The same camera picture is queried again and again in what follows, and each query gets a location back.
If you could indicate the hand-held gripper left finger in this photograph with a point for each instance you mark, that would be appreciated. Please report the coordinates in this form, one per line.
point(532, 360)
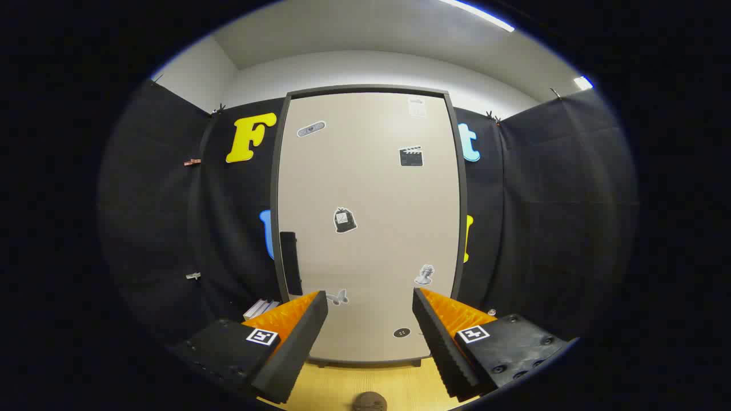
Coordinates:
point(297, 348)

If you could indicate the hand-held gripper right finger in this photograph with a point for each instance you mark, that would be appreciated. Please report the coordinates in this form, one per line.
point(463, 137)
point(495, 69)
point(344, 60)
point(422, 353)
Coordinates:
point(442, 348)

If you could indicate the grey shoe cabinet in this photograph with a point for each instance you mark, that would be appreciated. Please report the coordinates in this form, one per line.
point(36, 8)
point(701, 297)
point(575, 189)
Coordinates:
point(463, 188)

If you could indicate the white book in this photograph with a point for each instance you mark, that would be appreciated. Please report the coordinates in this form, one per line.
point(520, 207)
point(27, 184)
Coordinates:
point(254, 311)

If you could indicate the black backdrop cloth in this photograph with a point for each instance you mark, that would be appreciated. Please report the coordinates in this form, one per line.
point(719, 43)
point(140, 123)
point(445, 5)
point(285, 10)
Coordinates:
point(154, 228)

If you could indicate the small ceiling light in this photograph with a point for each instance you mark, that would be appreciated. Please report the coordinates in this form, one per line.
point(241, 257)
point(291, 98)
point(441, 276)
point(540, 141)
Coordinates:
point(582, 83)

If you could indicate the long ceiling light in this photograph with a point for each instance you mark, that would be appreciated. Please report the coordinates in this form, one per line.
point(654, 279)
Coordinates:
point(480, 14)

